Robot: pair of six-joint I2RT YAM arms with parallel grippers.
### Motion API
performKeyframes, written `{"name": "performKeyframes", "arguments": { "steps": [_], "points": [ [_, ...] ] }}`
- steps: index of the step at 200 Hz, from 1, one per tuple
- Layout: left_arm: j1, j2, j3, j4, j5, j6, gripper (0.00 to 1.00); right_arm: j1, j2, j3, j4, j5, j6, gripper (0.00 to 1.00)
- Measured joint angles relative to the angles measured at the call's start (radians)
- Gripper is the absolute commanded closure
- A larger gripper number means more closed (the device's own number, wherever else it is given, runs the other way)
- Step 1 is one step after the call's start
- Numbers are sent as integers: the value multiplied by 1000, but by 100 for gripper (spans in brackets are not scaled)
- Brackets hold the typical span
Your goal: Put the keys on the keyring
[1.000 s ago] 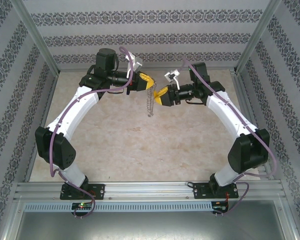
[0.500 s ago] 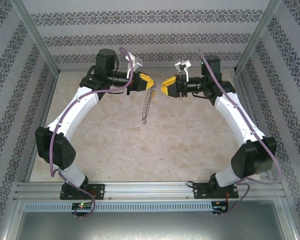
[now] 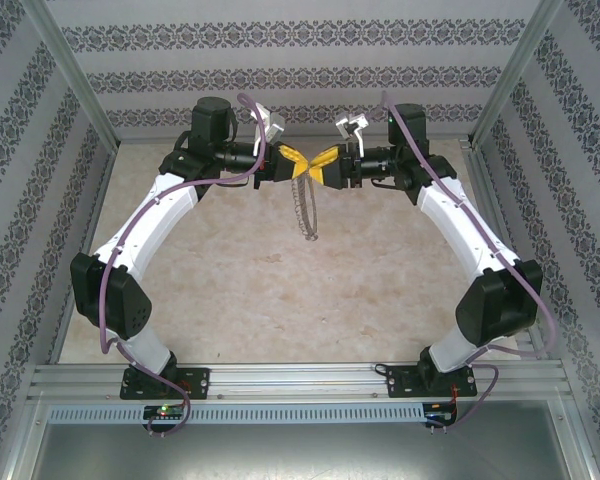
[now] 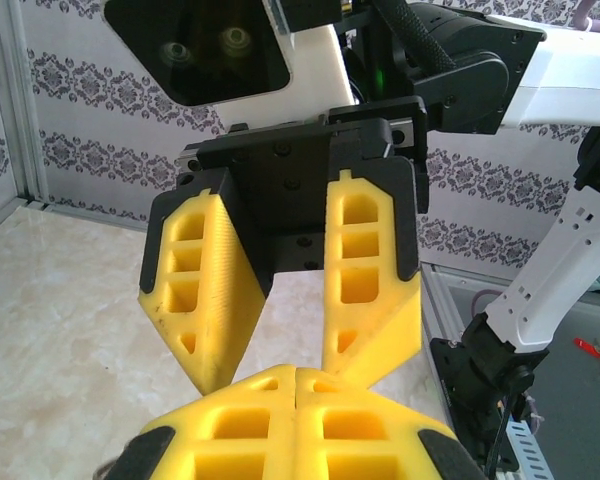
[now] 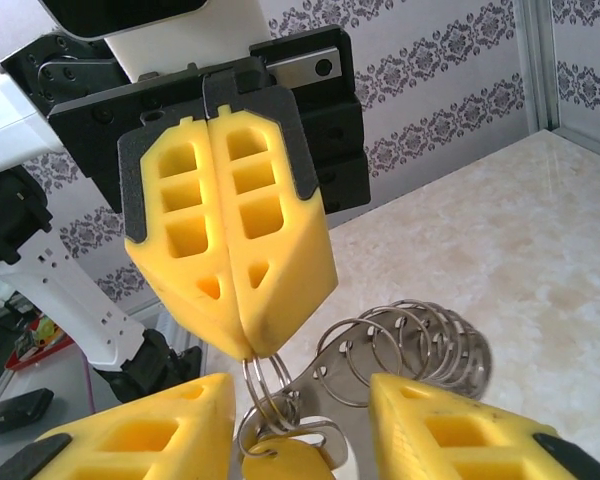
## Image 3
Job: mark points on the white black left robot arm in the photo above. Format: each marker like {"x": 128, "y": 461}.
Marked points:
{"x": 150, "y": 220}

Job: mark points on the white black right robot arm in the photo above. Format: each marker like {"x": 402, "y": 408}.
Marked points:
{"x": 455, "y": 220}

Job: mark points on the small green circuit board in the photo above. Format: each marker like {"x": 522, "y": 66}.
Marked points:
{"x": 165, "y": 411}
{"x": 437, "y": 415}

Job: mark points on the aluminium table side rail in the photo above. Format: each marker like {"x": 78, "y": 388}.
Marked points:
{"x": 485, "y": 200}

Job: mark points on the aluminium frame post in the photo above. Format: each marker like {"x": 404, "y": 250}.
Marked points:
{"x": 70, "y": 75}
{"x": 517, "y": 75}

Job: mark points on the long aluminium mounting rail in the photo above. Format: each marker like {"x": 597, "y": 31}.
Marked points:
{"x": 300, "y": 382}

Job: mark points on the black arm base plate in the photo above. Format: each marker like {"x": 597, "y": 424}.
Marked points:
{"x": 200, "y": 382}
{"x": 400, "y": 382}

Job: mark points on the aluminium tray frame rail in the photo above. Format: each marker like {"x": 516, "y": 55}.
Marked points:
{"x": 575, "y": 440}

